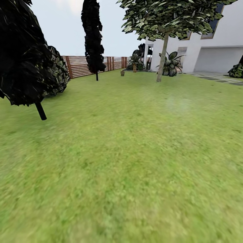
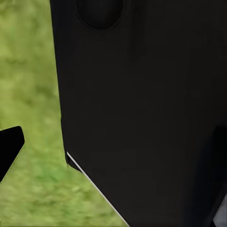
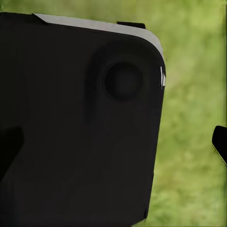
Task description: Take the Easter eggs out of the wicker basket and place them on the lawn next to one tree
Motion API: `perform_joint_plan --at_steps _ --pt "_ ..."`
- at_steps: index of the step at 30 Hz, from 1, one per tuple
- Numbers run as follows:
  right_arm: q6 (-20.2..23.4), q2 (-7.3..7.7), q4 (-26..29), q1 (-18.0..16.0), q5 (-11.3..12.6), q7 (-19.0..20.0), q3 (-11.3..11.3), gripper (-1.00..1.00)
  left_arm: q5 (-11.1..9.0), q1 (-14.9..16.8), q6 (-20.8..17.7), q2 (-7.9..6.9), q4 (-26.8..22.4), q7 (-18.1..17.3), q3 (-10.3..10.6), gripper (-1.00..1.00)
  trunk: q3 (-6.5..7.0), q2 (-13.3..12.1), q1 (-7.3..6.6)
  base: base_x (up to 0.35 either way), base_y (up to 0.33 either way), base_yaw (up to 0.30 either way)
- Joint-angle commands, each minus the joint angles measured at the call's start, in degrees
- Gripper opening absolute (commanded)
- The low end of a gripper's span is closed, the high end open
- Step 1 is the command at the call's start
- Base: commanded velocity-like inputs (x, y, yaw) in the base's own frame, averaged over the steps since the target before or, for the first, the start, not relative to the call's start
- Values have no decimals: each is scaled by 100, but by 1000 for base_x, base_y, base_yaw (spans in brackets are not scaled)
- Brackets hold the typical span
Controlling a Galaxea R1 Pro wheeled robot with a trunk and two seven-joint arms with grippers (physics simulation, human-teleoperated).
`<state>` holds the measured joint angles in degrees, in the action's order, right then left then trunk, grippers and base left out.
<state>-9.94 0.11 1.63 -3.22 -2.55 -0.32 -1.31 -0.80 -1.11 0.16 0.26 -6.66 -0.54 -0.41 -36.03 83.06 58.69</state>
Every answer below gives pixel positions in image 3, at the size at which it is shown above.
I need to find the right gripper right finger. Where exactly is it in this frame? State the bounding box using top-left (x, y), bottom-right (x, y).
top-left (212, 126), bottom-right (227, 164)

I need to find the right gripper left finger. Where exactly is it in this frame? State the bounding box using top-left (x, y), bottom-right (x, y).
top-left (0, 126), bottom-right (25, 182)

